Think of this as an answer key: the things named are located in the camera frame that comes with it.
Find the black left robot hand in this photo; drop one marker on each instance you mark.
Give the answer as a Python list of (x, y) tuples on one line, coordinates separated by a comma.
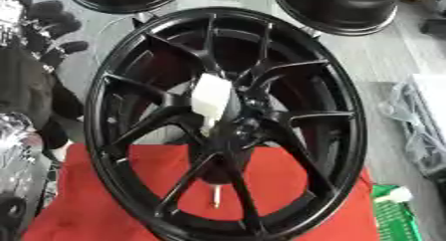
[(26, 82)]

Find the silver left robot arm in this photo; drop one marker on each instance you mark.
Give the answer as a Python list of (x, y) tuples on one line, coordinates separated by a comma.
[(17, 152)]

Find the black spoked wheel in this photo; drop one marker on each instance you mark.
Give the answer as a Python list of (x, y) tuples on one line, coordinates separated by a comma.
[(273, 125)]

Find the thin pale metal rod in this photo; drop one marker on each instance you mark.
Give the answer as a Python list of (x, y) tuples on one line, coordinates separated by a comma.
[(216, 195)]

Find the small white object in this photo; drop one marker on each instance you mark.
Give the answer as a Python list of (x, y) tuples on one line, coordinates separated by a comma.
[(396, 194)]

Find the green plastic crate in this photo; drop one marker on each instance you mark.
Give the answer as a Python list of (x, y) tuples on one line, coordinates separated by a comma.
[(395, 220)]

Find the clear plastic bag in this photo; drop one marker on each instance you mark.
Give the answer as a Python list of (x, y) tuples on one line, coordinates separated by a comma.
[(421, 132)]

